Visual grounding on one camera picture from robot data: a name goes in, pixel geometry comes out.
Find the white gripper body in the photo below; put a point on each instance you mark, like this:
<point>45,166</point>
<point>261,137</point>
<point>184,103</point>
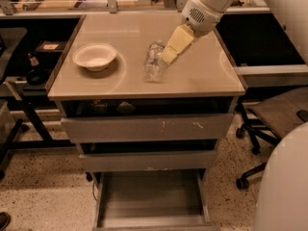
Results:
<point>201,16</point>

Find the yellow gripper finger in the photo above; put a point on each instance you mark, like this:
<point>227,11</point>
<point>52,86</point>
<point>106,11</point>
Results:
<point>181,38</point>

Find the black round object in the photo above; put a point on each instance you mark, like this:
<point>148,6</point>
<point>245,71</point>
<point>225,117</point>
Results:
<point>37,76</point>

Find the black shoe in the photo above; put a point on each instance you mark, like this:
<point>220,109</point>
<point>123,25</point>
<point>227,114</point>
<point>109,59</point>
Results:
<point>4,220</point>

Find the grey top drawer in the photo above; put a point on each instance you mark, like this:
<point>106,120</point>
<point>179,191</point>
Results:
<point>147,128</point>

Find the clear plastic water bottle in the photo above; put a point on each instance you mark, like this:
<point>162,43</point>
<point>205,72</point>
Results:
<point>152,68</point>

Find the grey middle drawer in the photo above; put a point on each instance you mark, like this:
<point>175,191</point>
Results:
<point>170,160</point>

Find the white paper bowl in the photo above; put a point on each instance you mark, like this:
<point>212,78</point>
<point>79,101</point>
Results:
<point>94,56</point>

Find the grey drawer cabinet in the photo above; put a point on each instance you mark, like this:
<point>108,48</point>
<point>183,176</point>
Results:
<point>201,81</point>

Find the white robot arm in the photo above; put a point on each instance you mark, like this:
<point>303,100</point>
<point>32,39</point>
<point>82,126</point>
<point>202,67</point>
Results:
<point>282,203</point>

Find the black office chair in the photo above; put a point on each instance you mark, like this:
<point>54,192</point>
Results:
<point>269,135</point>

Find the grey open bottom drawer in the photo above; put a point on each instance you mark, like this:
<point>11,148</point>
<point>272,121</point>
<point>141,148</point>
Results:
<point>170,200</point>

